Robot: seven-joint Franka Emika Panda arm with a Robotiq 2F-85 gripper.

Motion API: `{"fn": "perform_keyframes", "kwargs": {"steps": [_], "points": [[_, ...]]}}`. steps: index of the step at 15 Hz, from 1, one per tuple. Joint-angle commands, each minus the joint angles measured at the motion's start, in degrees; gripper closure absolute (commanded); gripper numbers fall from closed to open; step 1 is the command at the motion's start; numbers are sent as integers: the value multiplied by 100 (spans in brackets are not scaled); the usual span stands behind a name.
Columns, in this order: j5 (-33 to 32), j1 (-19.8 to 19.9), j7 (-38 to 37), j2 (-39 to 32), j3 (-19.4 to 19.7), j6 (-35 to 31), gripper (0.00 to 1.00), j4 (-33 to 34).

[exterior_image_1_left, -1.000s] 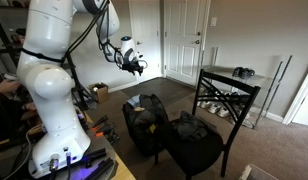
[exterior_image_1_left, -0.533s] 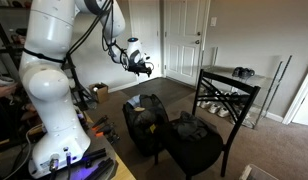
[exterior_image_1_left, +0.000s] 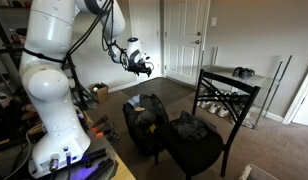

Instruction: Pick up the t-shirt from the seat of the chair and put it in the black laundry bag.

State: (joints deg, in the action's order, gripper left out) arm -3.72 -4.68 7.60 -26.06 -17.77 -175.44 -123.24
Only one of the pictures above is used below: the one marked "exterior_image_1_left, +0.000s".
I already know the clear plastic container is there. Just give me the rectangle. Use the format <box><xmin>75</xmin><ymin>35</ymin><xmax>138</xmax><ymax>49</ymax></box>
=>
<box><xmin>238</xmin><ymin>163</ymin><xmax>280</xmax><ymax>180</ymax></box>

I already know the grey base cable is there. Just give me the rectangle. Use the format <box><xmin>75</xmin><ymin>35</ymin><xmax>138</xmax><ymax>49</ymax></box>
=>
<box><xmin>3</xmin><ymin>124</ymin><xmax>43</xmax><ymax>180</ymax></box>

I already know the black shoe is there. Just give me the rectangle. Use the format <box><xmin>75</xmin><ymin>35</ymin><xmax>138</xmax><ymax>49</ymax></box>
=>
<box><xmin>240</xmin><ymin>67</ymin><xmax>256</xmax><ymax>80</ymax></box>
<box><xmin>231</xmin><ymin>66</ymin><xmax>245</xmax><ymax>78</ymax></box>

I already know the metal wire shoe rack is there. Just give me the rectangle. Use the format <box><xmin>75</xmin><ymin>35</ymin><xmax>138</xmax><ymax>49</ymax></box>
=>
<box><xmin>196</xmin><ymin>46</ymin><xmax>293</xmax><ymax>130</ymax></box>

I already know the black aluminium bar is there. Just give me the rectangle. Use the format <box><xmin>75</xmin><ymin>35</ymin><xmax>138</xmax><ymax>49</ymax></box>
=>
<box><xmin>81</xmin><ymin>148</ymin><xmax>108</xmax><ymax>168</ymax></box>
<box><xmin>85</xmin><ymin>158</ymin><xmax>115</xmax><ymax>180</ymax></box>

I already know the black metal chair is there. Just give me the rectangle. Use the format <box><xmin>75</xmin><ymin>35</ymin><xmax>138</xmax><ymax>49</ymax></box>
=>
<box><xmin>153</xmin><ymin>68</ymin><xmax>262</xmax><ymax>180</ymax></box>

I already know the black metal shelf unit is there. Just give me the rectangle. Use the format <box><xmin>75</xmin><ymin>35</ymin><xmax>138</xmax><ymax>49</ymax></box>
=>
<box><xmin>0</xmin><ymin>0</ymin><xmax>97</xmax><ymax>111</ymax></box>

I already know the white sneaker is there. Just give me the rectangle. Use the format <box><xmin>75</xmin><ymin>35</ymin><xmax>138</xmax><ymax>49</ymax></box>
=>
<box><xmin>217</xmin><ymin>107</ymin><xmax>231</xmax><ymax>118</ymax></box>
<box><xmin>207</xmin><ymin>103</ymin><xmax>222</xmax><ymax>115</ymax></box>
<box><xmin>199</xmin><ymin>99</ymin><xmax>213</xmax><ymax>110</ymax></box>

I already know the white door with frame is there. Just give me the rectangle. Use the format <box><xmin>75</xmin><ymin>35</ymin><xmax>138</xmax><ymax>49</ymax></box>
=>
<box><xmin>282</xmin><ymin>63</ymin><xmax>308</xmax><ymax>128</ymax></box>

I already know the open cardboard box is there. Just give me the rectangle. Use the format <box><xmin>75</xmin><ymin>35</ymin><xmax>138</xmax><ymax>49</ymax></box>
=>
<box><xmin>88</xmin><ymin>82</ymin><xmax>110</xmax><ymax>104</ymax></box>

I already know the white panelled entry door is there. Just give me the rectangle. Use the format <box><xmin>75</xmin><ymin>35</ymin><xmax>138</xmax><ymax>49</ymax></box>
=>
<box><xmin>163</xmin><ymin>0</ymin><xmax>208</xmax><ymax>86</ymax></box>

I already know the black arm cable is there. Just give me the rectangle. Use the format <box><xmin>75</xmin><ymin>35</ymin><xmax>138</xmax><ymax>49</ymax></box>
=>
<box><xmin>63</xmin><ymin>0</ymin><xmax>130</xmax><ymax>69</ymax></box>

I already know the white door with lever handle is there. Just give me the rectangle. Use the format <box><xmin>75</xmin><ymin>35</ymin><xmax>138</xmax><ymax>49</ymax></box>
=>
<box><xmin>127</xmin><ymin>0</ymin><xmax>164</xmax><ymax>84</ymax></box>

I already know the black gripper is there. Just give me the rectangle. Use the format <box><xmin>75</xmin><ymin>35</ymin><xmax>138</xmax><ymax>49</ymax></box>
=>
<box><xmin>128</xmin><ymin>52</ymin><xmax>154</xmax><ymax>79</ymax></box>

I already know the black mesh laundry bag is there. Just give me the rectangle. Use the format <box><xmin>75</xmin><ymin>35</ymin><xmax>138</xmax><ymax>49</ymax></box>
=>
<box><xmin>122</xmin><ymin>93</ymin><xmax>170</xmax><ymax>158</ymax></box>

